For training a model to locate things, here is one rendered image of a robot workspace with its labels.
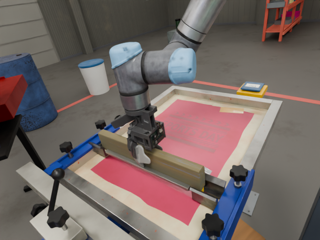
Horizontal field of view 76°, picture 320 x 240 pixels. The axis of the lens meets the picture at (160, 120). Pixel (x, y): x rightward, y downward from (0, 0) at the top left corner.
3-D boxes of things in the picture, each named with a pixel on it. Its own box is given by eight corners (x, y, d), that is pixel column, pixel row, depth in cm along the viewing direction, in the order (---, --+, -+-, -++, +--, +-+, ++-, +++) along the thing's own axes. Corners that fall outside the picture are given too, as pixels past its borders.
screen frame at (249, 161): (173, 91, 125) (172, 85, 123) (281, 108, 92) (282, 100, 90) (56, 178, 74) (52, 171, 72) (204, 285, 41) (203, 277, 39)
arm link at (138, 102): (113, 94, 51) (134, 82, 56) (117, 110, 54) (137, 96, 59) (135, 98, 47) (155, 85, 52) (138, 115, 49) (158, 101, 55)
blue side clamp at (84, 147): (115, 135, 95) (111, 122, 91) (123, 137, 92) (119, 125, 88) (57, 178, 75) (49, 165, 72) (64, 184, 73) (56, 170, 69)
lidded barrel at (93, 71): (97, 85, 435) (88, 58, 405) (116, 86, 417) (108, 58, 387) (83, 95, 399) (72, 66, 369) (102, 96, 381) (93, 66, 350)
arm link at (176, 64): (197, 39, 48) (154, 43, 51) (190, 52, 39) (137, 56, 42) (199, 71, 52) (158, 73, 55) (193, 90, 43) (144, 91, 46)
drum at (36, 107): (54, 106, 375) (27, 49, 321) (63, 119, 325) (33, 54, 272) (12, 121, 344) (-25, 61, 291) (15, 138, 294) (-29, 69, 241)
